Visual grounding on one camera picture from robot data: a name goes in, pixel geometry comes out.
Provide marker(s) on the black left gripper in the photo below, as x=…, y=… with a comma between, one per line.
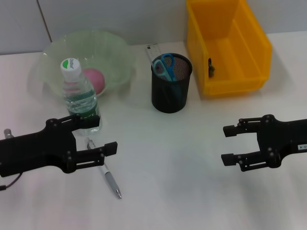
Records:
x=36, y=153

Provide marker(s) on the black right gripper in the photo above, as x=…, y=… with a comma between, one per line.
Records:
x=283, y=139

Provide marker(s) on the clear green-label water bottle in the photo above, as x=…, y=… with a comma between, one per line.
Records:
x=76, y=95

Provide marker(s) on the grey white pen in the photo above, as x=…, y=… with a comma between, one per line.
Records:
x=111, y=182

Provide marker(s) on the pink peach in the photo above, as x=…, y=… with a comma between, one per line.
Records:
x=97, y=80

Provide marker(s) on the blue scissors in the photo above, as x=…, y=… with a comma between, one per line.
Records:
x=168, y=69

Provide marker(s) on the transparent plastic ruler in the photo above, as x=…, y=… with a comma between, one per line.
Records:
x=154, y=51

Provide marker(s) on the black mesh pen holder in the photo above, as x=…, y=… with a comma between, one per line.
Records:
x=168, y=100

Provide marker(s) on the green glass fruit bowl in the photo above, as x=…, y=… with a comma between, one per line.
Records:
x=96, y=48

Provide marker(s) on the yellow plastic bin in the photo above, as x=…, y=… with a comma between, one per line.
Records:
x=230, y=60

